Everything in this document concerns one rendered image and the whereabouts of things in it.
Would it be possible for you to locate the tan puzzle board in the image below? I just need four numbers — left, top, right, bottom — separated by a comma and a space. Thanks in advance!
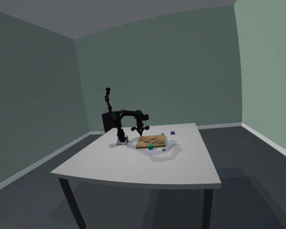
135, 135, 166, 149

